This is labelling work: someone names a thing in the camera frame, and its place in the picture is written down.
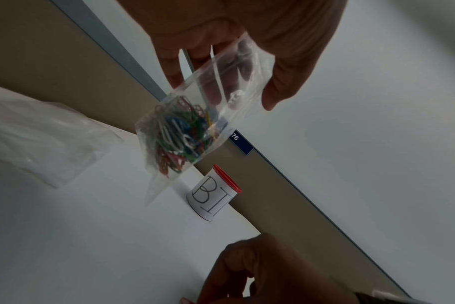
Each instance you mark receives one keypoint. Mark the person's right hand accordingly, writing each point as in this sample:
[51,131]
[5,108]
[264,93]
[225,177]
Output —
[280,273]

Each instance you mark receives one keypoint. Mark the person's left hand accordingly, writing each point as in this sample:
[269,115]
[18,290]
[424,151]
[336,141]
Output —
[287,35]

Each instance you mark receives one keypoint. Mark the small clear plastic bag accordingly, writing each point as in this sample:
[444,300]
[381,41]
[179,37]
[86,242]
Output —
[231,74]

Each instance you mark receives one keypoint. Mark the pile of coloured paper clips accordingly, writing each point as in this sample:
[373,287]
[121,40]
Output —
[178,136]

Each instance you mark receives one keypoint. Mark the stack of clear plastic bags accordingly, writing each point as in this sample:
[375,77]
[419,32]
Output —
[51,139]

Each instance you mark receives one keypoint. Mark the beige partition panel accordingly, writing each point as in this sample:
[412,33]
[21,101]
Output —
[306,222]

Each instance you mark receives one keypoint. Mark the red cup with paper label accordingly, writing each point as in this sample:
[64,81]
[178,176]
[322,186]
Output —
[210,199]

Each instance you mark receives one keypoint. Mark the blue sign plate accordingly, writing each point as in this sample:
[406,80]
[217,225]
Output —
[242,144]

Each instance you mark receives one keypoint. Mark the beige partition with glass strip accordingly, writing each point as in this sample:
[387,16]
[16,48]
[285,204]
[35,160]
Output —
[62,59]

